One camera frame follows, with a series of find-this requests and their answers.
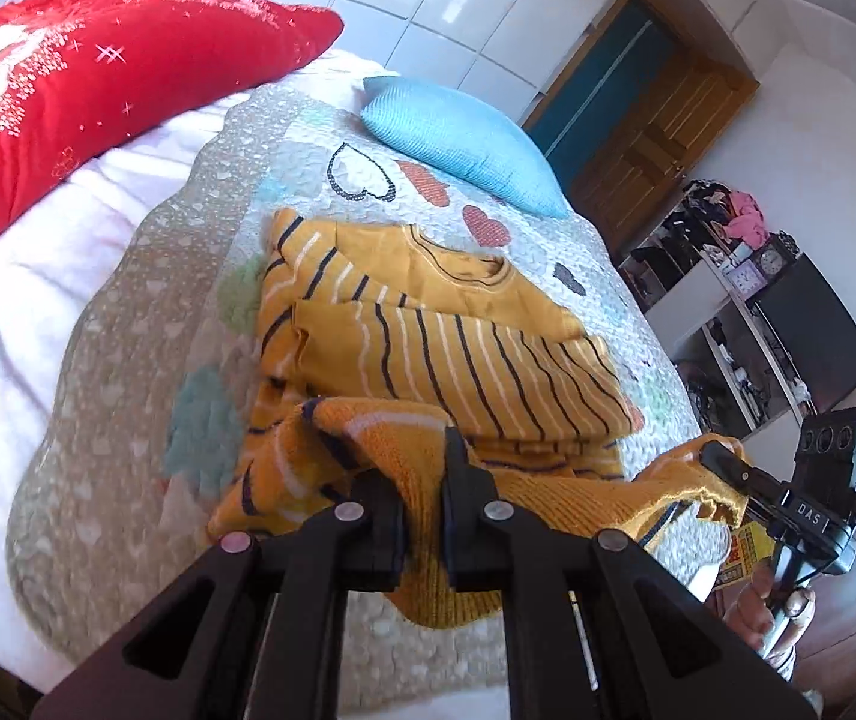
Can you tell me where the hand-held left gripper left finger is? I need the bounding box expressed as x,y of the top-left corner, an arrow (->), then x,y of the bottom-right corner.
29,471 -> 408,720

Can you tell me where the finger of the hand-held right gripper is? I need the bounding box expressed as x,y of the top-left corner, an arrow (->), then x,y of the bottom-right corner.
698,438 -> 763,503

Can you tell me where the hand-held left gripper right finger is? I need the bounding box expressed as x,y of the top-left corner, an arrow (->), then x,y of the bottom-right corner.
440,427 -> 819,720

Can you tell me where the yellow striped sweater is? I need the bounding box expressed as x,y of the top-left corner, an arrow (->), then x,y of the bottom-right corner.
207,208 -> 752,629

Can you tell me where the person's right hand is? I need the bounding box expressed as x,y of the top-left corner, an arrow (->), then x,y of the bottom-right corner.
725,562 -> 818,680

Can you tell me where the yellow printed packet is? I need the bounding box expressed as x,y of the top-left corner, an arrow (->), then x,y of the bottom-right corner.
713,519 -> 776,595

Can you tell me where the white shelf unit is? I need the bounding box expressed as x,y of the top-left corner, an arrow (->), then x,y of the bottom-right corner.
615,180 -> 842,458

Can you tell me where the black television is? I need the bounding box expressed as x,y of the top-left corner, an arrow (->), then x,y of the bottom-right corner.
746,252 -> 856,407

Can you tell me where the small desk clock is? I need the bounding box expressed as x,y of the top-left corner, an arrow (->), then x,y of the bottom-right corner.
728,264 -> 765,298

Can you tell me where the pink cloth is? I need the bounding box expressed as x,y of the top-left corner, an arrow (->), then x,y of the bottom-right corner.
722,192 -> 768,248

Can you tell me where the heart print quilt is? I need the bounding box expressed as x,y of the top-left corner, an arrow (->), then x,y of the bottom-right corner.
6,87 -> 729,715

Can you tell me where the brown wooden door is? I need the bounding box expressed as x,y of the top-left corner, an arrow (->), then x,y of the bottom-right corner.
522,0 -> 761,256

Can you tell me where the light blue cushion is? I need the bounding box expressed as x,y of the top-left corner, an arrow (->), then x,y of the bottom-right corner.
360,75 -> 571,220

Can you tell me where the white bed sheet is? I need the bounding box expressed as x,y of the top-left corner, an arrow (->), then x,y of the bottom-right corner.
0,49 -> 391,691

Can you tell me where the white wardrobe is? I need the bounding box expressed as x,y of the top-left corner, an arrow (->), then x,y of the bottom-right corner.
195,0 -> 662,121

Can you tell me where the red sparkly pillow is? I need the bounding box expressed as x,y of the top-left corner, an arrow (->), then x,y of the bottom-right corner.
0,0 -> 345,287

